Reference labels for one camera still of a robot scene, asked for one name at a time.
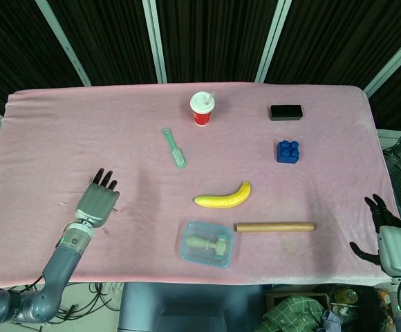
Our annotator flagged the grey blue crumpled cloth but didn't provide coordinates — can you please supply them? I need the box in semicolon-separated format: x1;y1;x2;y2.
321;309;342;331

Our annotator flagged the blue toy building block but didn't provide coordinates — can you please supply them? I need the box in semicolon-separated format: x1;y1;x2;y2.
275;139;301;164

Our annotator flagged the black floor cable tangle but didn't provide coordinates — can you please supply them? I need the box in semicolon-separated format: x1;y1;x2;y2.
10;282;122;324

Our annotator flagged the green checked cloth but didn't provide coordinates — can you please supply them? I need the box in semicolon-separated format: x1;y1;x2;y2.
261;295;329;332

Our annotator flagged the black pleated curtain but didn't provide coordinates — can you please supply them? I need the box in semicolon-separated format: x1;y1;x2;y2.
0;0;401;132

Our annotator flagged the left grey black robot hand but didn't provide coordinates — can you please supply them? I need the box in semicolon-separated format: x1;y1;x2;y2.
74;168;121;229

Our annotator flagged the brown wooden crate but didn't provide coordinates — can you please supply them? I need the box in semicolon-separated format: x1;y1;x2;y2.
265;291;330;314

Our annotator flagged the cream toy hammer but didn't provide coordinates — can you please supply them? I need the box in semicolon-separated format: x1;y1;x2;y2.
185;234;228;261

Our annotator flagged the green white bristle brush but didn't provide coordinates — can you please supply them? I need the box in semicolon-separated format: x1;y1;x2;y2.
161;127;188;170

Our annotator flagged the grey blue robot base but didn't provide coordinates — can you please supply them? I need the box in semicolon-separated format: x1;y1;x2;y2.
119;282;267;332

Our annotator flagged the wooden rolling pin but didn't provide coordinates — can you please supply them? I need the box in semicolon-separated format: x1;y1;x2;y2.
234;221;317;233

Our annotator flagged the yellow toy banana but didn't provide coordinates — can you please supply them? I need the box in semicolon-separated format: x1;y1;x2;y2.
193;180;252;209

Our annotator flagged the clear container blue rim lid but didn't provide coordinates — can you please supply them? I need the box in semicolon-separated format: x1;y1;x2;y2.
180;221;235;269

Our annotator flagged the pink tablecloth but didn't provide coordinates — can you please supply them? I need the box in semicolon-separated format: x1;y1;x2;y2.
0;82;400;286

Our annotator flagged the black rectangular box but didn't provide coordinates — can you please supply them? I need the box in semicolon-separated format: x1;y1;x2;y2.
268;104;305;122

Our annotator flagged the red paper cup white lid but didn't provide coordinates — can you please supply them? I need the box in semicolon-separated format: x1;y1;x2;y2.
189;91;217;127

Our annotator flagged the black bag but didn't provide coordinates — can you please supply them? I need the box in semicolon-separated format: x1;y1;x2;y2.
338;286;395;332

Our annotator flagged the yellow bottle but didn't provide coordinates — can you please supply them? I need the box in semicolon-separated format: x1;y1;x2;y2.
331;288;359;305

